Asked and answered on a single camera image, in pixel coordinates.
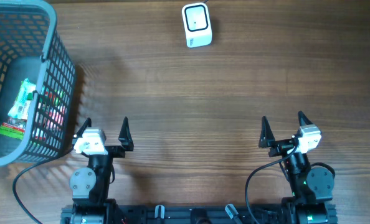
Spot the small red orange box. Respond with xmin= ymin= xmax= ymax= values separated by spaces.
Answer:
xmin=33 ymin=88 xmax=66 ymax=141

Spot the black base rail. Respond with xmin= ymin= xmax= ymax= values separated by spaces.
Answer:
xmin=60 ymin=204 xmax=338 ymax=224

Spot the green gummy candy bag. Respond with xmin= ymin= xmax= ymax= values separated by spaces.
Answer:
xmin=0 ymin=117 xmax=26 ymax=140

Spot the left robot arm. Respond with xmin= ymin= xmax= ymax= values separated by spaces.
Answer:
xmin=60 ymin=118 xmax=134 ymax=224

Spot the white barcode scanner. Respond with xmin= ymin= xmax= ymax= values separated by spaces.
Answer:
xmin=181 ymin=1 xmax=212 ymax=49

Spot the grey plastic mesh basket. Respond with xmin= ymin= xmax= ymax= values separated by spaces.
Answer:
xmin=0 ymin=1 xmax=76 ymax=166

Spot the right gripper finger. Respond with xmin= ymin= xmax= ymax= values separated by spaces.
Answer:
xmin=259 ymin=116 xmax=276 ymax=148
xmin=298 ymin=111 xmax=313 ymax=126

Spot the teal white wipes packet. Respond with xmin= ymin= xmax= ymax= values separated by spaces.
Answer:
xmin=8 ymin=78 xmax=36 ymax=120

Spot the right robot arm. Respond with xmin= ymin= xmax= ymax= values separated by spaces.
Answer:
xmin=259 ymin=111 xmax=338 ymax=224

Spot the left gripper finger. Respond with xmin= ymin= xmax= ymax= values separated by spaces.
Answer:
xmin=118 ymin=116 xmax=134 ymax=151
xmin=76 ymin=118 xmax=92 ymax=137

